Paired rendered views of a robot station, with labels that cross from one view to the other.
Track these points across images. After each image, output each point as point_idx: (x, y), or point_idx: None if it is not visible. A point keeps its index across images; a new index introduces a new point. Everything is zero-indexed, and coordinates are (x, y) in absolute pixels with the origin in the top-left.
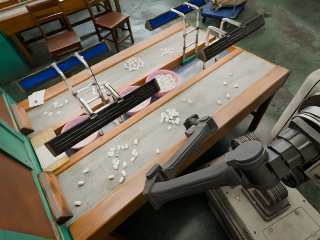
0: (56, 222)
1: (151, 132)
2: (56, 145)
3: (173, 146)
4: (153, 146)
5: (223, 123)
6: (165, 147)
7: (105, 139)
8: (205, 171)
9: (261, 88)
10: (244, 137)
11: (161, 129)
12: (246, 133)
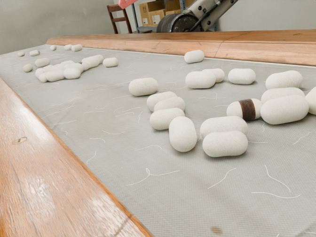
0: None
1: (106, 82)
2: None
3: (180, 43)
4: (171, 70)
5: (131, 34)
6: (179, 58)
7: (69, 172)
8: None
9: (79, 35)
10: (170, 16)
11: (106, 73)
12: (159, 25)
